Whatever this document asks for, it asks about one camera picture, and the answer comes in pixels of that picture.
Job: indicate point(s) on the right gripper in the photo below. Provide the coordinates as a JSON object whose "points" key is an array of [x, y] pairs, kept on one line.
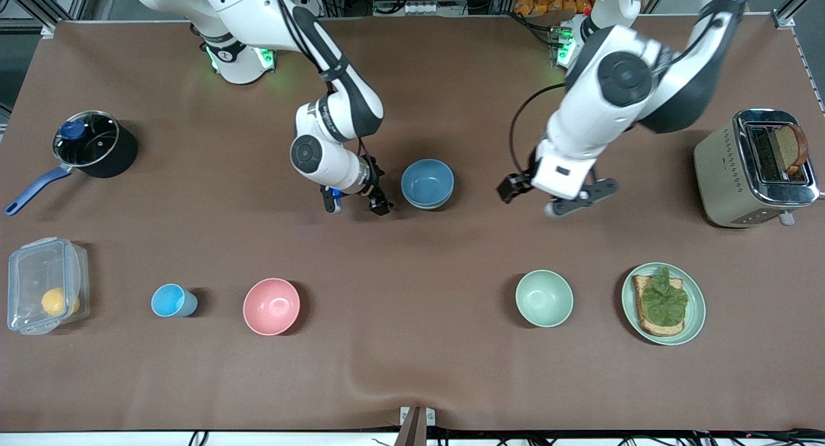
{"points": [[374, 188]]}

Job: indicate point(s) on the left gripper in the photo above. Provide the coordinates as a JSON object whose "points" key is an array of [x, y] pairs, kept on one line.
{"points": [[514, 186]]}

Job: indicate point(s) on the blue bowl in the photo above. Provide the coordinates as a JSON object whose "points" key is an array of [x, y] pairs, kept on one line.
{"points": [[427, 182]]}

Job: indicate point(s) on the green bowl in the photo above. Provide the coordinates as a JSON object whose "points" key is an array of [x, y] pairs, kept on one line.
{"points": [[544, 298], [428, 207]]}

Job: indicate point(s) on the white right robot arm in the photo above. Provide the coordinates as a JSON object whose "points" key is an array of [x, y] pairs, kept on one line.
{"points": [[258, 14]]}

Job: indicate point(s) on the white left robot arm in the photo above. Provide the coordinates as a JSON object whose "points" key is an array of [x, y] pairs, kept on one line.
{"points": [[619, 78]]}

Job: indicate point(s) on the pink bowl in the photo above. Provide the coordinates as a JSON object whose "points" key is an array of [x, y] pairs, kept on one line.
{"points": [[271, 307]]}

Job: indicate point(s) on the brown table cloth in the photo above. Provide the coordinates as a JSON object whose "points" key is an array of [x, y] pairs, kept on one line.
{"points": [[412, 304]]}

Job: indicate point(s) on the small white power strip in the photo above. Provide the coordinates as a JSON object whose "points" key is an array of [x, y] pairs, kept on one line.
{"points": [[422, 8]]}

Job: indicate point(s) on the green lettuce leaf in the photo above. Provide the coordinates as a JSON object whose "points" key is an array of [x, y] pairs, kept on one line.
{"points": [[667, 301]]}

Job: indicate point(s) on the white power strip with plugs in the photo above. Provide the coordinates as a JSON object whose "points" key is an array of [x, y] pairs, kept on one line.
{"points": [[306, 9]]}

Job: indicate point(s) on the toast slice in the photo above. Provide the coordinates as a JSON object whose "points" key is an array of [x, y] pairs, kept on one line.
{"points": [[651, 330]]}

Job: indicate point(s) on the beige metal toaster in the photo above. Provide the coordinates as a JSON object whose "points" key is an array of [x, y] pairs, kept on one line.
{"points": [[722, 182]]}

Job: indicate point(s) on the green plate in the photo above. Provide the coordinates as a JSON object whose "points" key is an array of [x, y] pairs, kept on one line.
{"points": [[696, 310]]}

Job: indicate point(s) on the light blue cup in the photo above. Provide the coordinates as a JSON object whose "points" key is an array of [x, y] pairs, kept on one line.
{"points": [[169, 301]]}

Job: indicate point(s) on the brown bread slice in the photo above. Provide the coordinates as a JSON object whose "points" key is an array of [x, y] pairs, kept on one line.
{"points": [[787, 146]]}

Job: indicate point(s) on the glass lid blue knob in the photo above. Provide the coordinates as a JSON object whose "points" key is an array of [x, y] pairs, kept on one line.
{"points": [[87, 140]]}

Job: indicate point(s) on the yellow lemon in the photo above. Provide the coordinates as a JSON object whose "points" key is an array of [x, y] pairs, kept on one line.
{"points": [[55, 301]]}

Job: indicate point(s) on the clear plastic lidded container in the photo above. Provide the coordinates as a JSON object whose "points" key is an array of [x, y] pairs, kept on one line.
{"points": [[32, 272]]}

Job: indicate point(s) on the metal table edge bracket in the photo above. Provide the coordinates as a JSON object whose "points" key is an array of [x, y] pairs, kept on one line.
{"points": [[417, 426]]}

